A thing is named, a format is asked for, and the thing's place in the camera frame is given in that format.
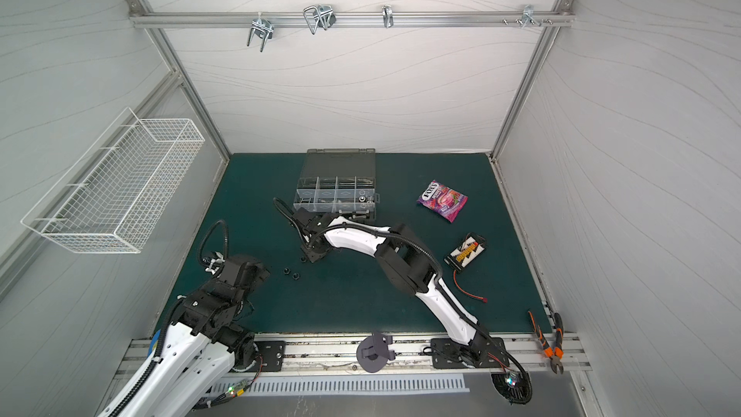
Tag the grey plastic organizer box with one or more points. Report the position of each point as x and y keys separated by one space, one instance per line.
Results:
x=338 y=181

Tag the purple Fox's candy bag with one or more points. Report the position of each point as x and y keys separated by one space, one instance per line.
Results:
x=443 y=200

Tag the white wire basket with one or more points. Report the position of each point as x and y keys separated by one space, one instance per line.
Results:
x=110 y=200

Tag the aluminium crossbar rail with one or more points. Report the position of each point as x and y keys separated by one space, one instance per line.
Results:
x=345 y=20

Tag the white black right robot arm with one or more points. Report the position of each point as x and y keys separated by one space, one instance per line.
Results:
x=410 y=268

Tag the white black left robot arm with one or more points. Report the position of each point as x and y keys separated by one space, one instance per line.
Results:
x=199 y=343

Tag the metal bracket clip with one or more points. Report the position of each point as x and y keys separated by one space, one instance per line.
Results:
x=387 y=16

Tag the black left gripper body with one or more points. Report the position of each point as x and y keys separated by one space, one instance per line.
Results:
x=259 y=279

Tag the metal bracket with screws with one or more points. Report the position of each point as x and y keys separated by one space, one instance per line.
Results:
x=528 y=18

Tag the black round cap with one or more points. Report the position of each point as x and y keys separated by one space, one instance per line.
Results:
x=374 y=353

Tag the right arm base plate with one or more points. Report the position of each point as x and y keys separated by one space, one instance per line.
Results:
x=446 y=354

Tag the orange handled pliers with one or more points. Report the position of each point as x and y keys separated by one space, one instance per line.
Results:
x=553 y=351

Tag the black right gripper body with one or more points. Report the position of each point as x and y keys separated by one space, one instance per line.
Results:
x=310 y=231

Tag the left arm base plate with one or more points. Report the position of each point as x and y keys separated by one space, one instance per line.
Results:
x=269 y=356

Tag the white slotted cable duct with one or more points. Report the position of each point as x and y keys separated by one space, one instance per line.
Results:
x=369 y=385

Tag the metal u-bolt clamp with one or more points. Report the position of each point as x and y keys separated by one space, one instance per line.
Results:
x=261 y=31
x=319 y=17

